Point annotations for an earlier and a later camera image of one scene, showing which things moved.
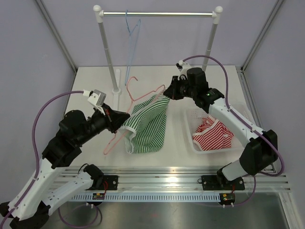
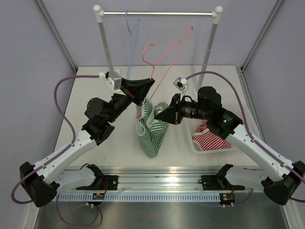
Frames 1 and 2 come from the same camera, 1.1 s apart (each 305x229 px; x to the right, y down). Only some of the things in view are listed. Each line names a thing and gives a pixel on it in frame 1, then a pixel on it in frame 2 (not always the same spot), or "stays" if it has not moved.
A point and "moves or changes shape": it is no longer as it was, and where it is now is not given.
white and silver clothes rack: (116, 78) stays
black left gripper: (114, 119) → (137, 90)
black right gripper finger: (175, 91) → (169, 114)
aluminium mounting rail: (158, 179) stays
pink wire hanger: (132, 100) → (166, 56)
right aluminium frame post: (243, 77) stays
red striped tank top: (212, 134) stays
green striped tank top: (144, 130) moves or changes shape
